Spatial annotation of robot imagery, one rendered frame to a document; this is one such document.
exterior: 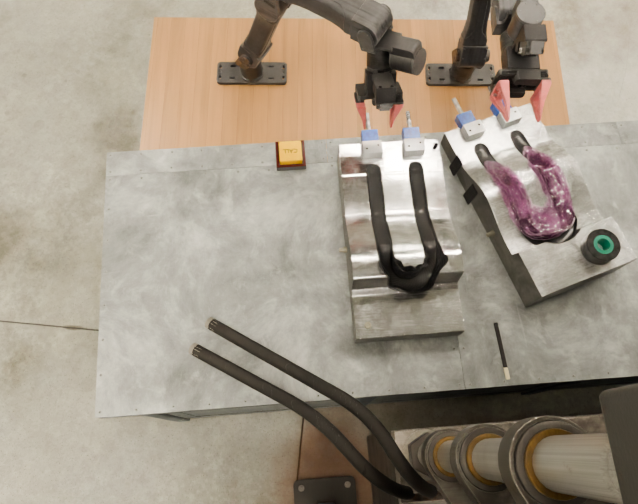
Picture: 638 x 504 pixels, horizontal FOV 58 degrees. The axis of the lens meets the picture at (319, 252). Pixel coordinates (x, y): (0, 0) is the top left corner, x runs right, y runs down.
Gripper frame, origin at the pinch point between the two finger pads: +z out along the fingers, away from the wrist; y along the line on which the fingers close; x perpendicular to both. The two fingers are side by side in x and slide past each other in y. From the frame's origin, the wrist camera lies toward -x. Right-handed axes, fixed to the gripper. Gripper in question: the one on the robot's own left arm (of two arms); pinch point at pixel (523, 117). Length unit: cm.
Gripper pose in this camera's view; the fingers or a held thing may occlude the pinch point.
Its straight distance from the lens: 127.4
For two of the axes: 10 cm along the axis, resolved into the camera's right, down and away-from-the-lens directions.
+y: 10.0, 0.0, 0.1
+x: -0.1, 3.0, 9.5
